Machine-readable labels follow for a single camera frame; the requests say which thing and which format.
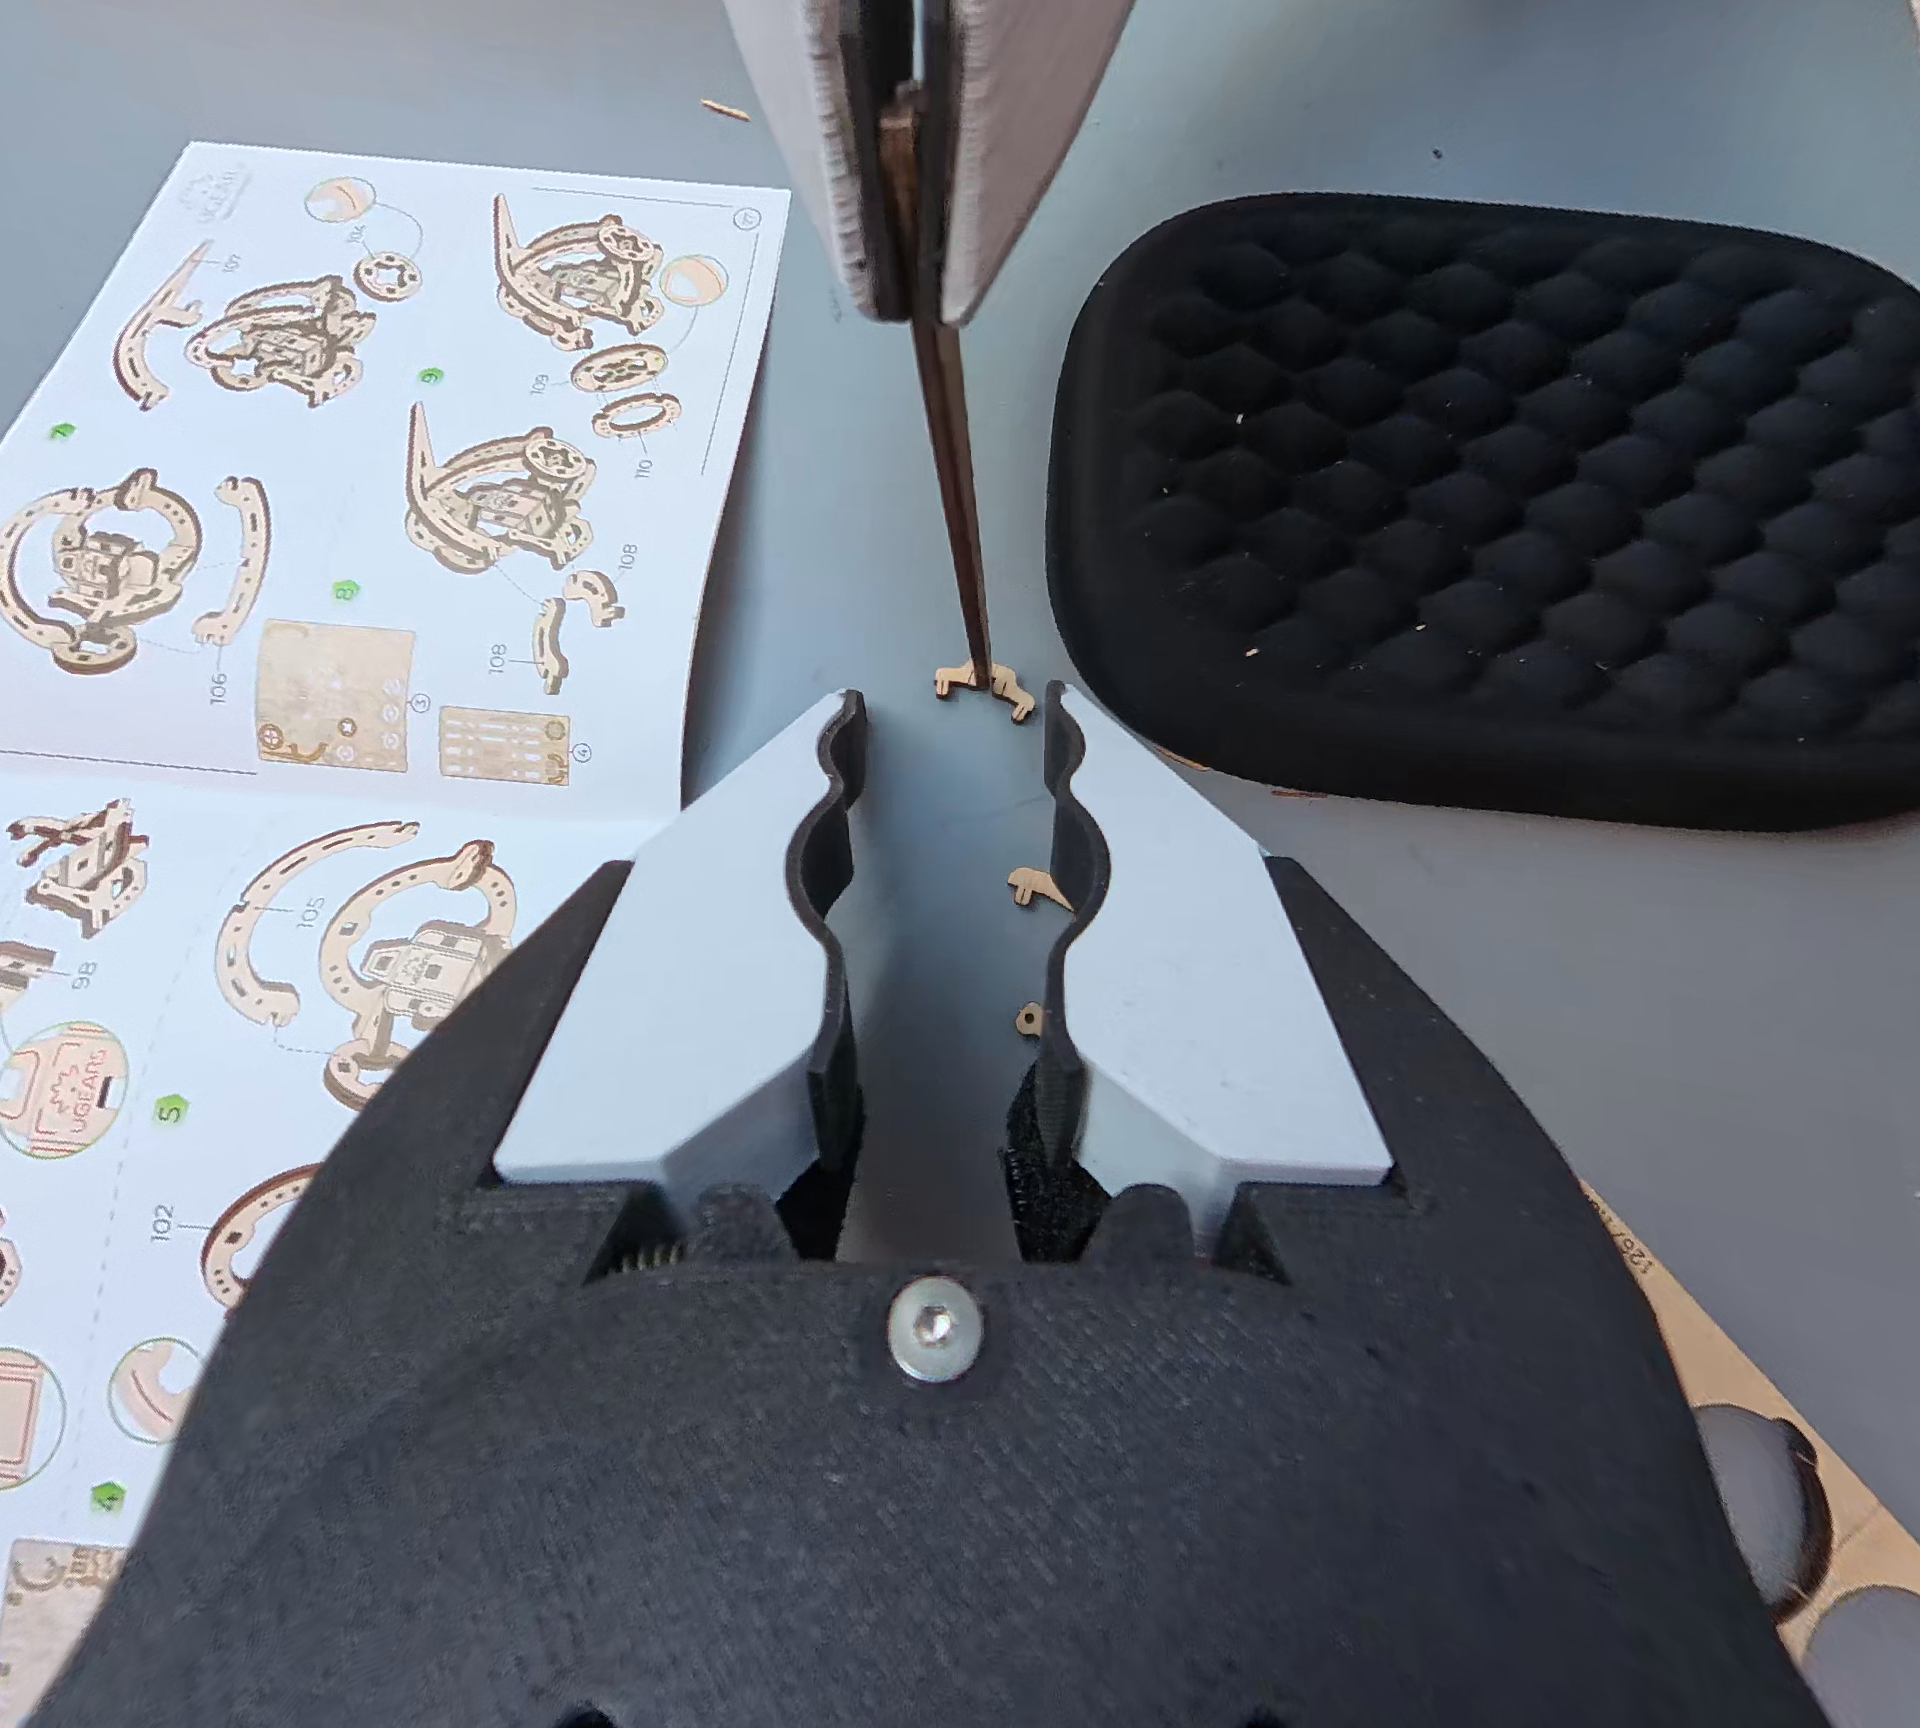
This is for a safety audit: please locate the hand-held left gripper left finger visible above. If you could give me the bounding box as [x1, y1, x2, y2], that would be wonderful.
[491, 686, 871, 1220]

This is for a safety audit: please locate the white instruction booklet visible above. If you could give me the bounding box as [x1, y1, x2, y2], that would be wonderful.
[0, 140, 792, 1716]

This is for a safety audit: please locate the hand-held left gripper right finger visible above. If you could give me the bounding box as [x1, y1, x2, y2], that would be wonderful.
[1002, 681, 1392, 1220]

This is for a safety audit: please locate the black honeycomb pad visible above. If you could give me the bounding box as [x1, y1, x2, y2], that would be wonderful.
[1043, 191, 1920, 834]

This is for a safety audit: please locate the punched wooden part sheet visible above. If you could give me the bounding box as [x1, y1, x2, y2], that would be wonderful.
[1571, 1171, 1920, 1728]

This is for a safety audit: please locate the wooden stick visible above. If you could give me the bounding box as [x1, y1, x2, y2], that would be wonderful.
[876, 90, 997, 691]

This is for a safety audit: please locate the small bracket-shaped wooden part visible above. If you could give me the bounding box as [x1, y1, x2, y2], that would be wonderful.
[929, 659, 1041, 728]

